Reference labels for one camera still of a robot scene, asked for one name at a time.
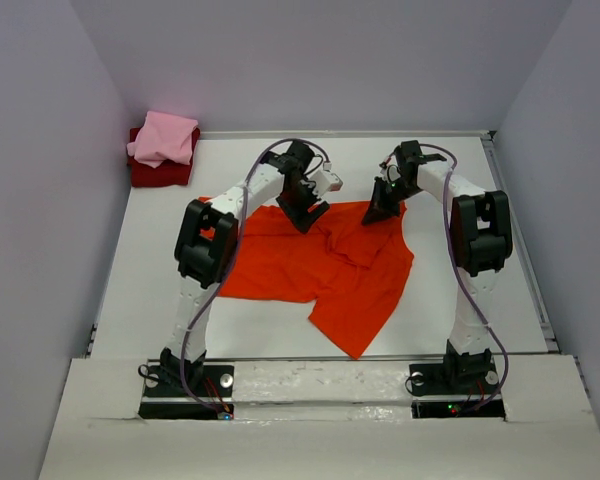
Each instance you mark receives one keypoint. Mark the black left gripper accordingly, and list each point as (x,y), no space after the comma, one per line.
(302,224)

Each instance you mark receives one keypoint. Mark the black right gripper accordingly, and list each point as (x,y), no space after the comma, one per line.
(379,209)

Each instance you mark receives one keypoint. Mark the orange t shirt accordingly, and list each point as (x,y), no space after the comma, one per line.
(354,274)

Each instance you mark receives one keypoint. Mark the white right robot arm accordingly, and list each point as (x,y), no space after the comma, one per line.
(477,225)

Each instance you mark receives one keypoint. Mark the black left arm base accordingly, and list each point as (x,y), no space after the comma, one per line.
(164,398)

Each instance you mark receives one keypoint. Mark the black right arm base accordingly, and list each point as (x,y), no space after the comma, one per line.
(434,398)

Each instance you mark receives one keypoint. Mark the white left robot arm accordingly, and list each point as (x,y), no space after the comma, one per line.
(206,252)

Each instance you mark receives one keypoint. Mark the dark red folded t shirt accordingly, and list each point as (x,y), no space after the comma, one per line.
(167,174)

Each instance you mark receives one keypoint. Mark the pink folded t shirt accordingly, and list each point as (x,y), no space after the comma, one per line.
(163,137)

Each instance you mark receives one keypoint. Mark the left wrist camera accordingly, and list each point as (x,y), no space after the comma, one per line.
(324,181)

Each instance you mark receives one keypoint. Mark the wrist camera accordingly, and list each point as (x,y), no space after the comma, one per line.
(324,181)
(390,171)

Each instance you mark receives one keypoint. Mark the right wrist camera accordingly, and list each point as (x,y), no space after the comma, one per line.
(390,171)

